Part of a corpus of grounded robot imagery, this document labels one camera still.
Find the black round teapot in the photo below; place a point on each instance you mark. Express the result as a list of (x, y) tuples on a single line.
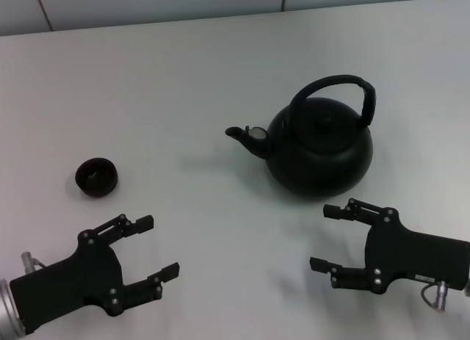
[(319, 152)]

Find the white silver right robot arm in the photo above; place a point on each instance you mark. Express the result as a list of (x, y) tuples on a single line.
[(467, 286)]

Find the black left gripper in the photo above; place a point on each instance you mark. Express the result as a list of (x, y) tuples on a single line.
[(73, 277)]

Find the dark brown teacup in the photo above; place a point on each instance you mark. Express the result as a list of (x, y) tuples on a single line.
[(97, 177)]

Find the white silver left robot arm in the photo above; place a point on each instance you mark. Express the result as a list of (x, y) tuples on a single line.
[(7, 310)]

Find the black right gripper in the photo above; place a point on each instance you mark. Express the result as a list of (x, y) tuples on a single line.
[(411, 255)]

